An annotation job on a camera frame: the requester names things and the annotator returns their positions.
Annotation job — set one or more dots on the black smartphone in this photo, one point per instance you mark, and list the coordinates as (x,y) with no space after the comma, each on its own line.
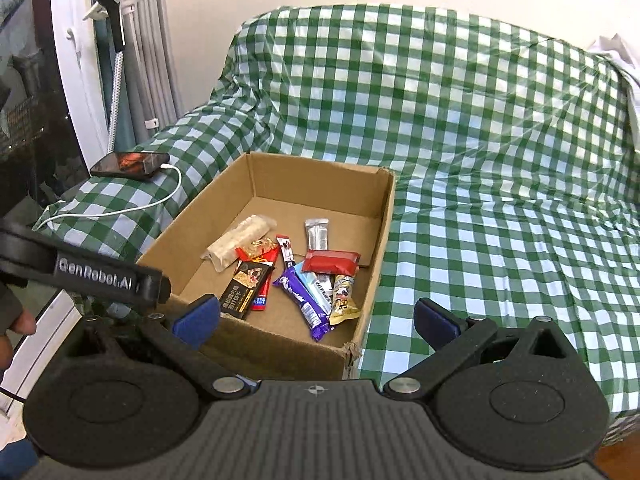
(137,166)

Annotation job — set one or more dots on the purple chocolate bar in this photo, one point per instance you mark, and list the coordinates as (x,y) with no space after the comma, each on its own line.
(315,318)

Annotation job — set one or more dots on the dark brown snack bar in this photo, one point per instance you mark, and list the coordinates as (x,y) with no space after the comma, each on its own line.
(236,298)

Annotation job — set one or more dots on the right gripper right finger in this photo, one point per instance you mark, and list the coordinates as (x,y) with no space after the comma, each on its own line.
(457,344)

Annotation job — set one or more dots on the person's left hand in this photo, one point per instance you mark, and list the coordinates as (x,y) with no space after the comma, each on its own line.
(13,319)

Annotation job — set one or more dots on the clear pale cracker packet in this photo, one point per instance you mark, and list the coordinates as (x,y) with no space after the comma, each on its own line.
(222,252)

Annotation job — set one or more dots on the silver stick packet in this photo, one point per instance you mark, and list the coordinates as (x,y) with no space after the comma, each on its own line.
(317,233)

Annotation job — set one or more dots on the gold snack packet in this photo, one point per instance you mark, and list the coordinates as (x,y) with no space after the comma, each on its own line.
(343,305)

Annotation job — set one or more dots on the red rectangular snack packet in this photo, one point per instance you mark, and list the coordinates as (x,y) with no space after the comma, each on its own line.
(334,262)

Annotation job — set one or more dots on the grey folded drying rack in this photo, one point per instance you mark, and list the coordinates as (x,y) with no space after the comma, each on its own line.
(150,98)

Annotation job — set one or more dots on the light blue stick packet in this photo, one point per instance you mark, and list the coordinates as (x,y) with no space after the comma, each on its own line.
(315,287)

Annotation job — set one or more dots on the green checkered sofa cover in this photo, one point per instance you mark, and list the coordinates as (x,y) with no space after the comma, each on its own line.
(517,190)

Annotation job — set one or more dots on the black handle with braided cord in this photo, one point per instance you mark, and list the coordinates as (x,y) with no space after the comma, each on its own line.
(110,10)

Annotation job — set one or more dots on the small red-orange snack bar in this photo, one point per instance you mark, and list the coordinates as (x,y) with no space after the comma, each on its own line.
(265,250)

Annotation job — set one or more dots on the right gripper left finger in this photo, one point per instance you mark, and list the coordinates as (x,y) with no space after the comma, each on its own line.
(179,341)

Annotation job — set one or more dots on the red white stick packet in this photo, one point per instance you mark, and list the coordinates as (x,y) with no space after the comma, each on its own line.
(286,250)

